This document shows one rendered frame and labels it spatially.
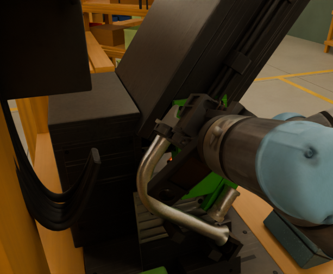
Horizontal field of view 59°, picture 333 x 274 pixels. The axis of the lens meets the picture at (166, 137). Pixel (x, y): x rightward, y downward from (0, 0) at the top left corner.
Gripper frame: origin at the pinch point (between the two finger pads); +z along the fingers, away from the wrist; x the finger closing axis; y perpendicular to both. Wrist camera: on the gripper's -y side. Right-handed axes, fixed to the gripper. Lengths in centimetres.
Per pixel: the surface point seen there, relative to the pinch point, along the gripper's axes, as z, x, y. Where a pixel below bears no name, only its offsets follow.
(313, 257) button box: -3.7, -43.4, -4.8
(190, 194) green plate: 4.0, -13.0, -7.0
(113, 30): 301, 13, 87
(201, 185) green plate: 3.9, -14.1, -4.3
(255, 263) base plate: 2.4, -36.1, -13.1
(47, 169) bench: 58, 10, -29
